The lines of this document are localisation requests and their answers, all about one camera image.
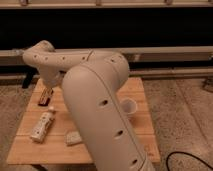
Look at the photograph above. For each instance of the white sponge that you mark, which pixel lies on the white sponge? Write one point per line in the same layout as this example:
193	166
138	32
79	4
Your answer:
73	138

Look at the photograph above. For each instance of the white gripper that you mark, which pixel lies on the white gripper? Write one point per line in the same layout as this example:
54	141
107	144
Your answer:
50	77

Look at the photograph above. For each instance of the clear plastic cup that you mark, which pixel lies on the clear plastic cup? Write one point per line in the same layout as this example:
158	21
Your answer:
129	107

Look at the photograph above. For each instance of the white tube bottle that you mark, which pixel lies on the white tube bottle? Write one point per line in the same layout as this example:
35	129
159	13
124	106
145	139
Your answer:
39	131

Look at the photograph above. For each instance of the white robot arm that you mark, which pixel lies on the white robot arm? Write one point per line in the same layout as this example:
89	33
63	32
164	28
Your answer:
89	80

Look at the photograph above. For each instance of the wooden table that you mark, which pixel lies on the wooden table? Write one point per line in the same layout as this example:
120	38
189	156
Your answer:
54	150

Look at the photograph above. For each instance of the long wooden beam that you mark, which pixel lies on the long wooden beam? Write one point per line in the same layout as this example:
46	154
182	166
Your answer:
135	55

